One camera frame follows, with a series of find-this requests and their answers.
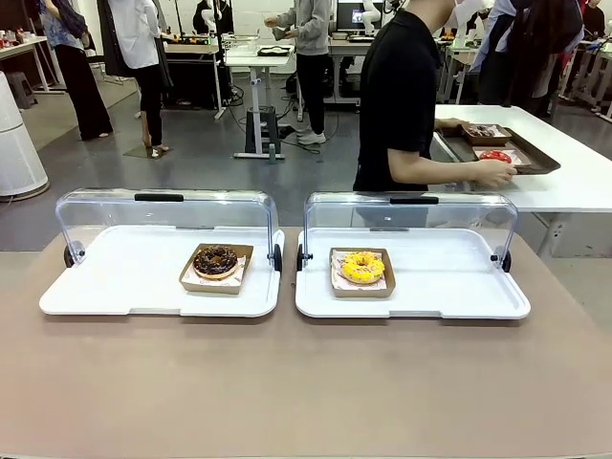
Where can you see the person in white shirt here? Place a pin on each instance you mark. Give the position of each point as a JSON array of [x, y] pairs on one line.
[[143, 48]]

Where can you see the dark brown serving tray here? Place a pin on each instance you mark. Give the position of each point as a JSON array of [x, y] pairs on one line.
[[454, 148]]

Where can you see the dark chocolate glazed donut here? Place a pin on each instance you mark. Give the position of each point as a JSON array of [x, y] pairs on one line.
[[215, 262]]

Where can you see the yellow glazed sprinkle donut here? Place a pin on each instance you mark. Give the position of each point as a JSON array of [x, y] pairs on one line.
[[363, 268]]

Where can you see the person's right hand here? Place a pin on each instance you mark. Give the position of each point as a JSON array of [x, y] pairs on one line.
[[495, 173]]

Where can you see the clear plastic display lid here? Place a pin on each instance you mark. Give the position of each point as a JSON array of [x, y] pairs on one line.
[[454, 217], [143, 215]]

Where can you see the person in dark clothes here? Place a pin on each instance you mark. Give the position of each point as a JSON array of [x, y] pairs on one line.
[[526, 57]]

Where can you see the red glazed donut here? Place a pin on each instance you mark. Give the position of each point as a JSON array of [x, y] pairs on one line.
[[497, 156]]

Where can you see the person's right forearm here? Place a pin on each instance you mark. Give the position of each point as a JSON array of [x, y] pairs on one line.
[[430, 169]]

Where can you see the grey plastic stool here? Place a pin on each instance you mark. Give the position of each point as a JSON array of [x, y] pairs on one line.
[[21, 88]]

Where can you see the person in blue top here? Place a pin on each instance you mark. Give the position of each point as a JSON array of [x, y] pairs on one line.
[[81, 86]]

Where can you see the large white table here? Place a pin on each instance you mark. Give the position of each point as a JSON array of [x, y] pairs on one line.
[[569, 134]]

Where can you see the white air purifier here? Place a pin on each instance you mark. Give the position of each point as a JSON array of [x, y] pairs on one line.
[[19, 143]]

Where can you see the black computer monitor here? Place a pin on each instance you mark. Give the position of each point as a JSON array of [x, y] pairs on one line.
[[358, 14]]

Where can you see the white standing desk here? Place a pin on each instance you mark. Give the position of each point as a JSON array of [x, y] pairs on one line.
[[253, 59]]

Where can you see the brown cardboard donut tray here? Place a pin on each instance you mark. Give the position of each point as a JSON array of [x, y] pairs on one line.
[[210, 287], [363, 291], [523, 160]]

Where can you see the white printed paper liner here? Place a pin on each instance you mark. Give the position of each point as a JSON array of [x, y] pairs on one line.
[[335, 268], [242, 266], [478, 154]]

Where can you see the person's left forearm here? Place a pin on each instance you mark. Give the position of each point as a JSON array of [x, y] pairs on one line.
[[443, 124]]

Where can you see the person in grey hoodie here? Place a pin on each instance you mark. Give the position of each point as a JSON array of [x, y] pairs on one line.
[[311, 38]]

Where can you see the person in black shirt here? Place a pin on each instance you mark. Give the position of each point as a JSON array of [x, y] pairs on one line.
[[397, 95]]

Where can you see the white display tray base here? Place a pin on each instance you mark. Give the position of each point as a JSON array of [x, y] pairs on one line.
[[119, 268], [454, 287]]

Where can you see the person's left hand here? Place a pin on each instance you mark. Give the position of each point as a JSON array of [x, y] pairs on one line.
[[457, 126]]

